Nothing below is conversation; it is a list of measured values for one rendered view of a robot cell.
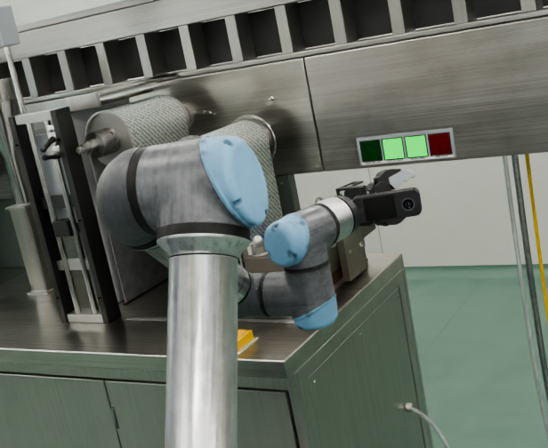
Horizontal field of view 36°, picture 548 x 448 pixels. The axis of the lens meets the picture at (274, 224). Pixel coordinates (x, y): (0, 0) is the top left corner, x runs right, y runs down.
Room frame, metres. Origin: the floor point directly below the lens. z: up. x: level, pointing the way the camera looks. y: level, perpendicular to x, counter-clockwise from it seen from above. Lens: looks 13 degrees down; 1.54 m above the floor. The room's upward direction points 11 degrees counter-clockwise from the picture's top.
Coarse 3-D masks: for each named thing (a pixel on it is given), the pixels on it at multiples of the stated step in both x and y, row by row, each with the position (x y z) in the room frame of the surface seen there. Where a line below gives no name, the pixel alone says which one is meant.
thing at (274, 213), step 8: (264, 168) 2.07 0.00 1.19; (272, 168) 2.10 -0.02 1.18; (264, 176) 2.06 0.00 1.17; (272, 176) 2.10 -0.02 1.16; (272, 184) 2.09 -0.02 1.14; (272, 192) 2.08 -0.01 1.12; (272, 200) 2.08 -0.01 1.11; (272, 208) 2.07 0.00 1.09; (280, 208) 2.10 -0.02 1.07; (272, 216) 2.06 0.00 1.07; (280, 216) 2.10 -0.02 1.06; (264, 224) 2.03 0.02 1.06; (256, 232) 1.99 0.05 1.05; (264, 232) 2.02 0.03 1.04; (240, 256) 1.91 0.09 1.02
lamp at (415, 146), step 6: (408, 138) 2.00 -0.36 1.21; (414, 138) 1.99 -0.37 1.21; (420, 138) 1.98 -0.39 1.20; (408, 144) 2.00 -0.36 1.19; (414, 144) 1.99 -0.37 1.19; (420, 144) 1.99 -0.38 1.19; (408, 150) 2.00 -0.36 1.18; (414, 150) 1.99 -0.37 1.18; (420, 150) 1.99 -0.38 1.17; (426, 150) 1.98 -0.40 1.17; (408, 156) 2.00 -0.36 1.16
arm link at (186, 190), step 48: (192, 144) 1.02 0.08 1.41; (240, 144) 1.01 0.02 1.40; (144, 192) 1.00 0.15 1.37; (192, 192) 0.97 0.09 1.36; (240, 192) 0.97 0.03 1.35; (192, 240) 0.95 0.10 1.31; (240, 240) 0.97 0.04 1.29; (192, 288) 0.94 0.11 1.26; (192, 336) 0.92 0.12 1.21; (192, 384) 0.89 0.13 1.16; (192, 432) 0.87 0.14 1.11
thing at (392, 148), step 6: (384, 144) 2.03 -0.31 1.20; (390, 144) 2.03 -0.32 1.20; (396, 144) 2.02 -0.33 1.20; (384, 150) 2.03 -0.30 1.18; (390, 150) 2.03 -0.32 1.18; (396, 150) 2.02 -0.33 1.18; (402, 150) 2.01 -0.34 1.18; (390, 156) 2.03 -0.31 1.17; (396, 156) 2.02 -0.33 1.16; (402, 156) 2.01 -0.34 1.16
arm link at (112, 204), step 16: (112, 160) 1.07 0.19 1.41; (128, 160) 1.04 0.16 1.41; (112, 176) 1.03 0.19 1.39; (96, 192) 1.07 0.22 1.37; (112, 192) 1.03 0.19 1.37; (112, 208) 1.03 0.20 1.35; (128, 208) 1.02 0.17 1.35; (112, 224) 1.05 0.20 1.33; (128, 224) 1.03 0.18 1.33; (128, 240) 1.08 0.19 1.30; (144, 240) 1.09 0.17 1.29; (160, 256) 1.15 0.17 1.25; (240, 272) 1.29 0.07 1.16; (240, 288) 1.28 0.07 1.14; (256, 288) 1.31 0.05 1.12; (240, 304) 1.30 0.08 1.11; (256, 304) 1.31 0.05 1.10
